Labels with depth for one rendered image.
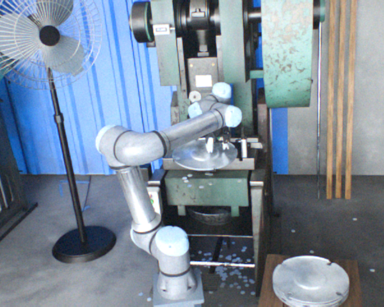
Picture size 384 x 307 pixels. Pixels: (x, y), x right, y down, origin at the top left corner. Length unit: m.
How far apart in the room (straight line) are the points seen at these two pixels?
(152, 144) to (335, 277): 0.93
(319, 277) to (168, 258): 0.62
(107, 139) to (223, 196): 0.81
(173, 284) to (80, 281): 1.08
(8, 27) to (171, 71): 0.83
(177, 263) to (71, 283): 1.15
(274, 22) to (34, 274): 1.95
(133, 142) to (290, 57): 0.69
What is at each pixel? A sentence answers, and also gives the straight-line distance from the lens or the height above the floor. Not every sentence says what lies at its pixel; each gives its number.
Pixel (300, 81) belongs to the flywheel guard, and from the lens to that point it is 1.93.
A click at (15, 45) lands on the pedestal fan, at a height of 1.26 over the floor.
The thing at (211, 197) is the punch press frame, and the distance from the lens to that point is 2.28.
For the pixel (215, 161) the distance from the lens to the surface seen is 2.09.
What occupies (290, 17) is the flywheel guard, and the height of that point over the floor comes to 1.36.
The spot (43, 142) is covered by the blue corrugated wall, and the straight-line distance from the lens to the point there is 4.10.
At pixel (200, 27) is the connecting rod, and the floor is 1.30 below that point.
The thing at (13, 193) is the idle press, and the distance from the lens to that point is 3.60.
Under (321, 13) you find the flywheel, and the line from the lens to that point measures 2.19.
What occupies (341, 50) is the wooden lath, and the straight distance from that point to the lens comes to 3.20.
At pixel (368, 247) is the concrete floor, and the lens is 2.94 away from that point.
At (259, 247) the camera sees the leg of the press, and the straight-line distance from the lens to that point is 2.32.
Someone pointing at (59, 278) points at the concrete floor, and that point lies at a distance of 2.89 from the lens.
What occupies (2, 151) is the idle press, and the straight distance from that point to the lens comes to 3.48.
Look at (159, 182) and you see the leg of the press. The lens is 2.26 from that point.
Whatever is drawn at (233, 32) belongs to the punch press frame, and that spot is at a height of 1.28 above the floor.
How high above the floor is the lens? 1.61
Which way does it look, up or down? 23 degrees down
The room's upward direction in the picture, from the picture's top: 5 degrees counter-clockwise
